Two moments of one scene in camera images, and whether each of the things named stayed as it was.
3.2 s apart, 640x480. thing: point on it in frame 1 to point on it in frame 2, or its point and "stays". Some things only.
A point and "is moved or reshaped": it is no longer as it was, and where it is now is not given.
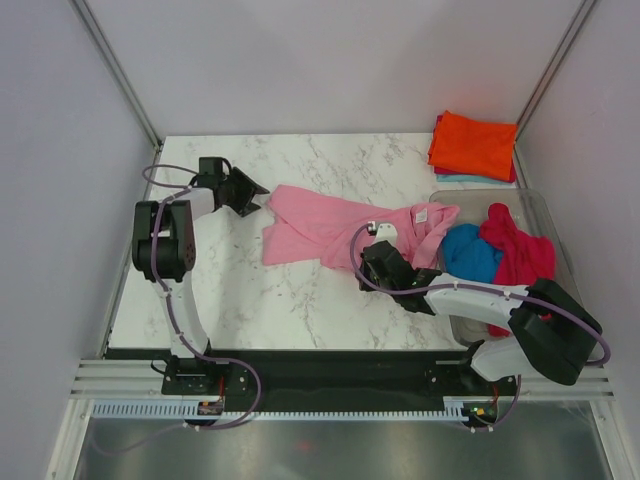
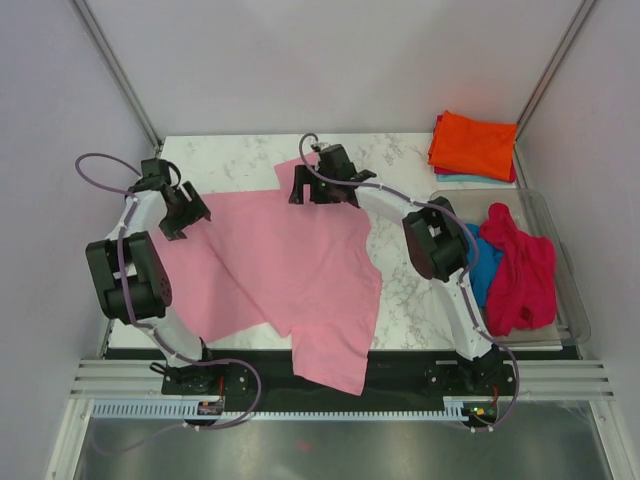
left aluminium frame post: [98, 35] stays
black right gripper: [364, 266] to [305, 176]
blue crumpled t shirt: [467, 255] stays
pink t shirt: [304, 228] is moved or reshaped
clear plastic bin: [531, 211] stays
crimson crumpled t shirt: [523, 259] stays
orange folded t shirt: [475, 147] stays
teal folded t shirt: [464, 178] stays
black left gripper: [244, 207] to [196, 208]
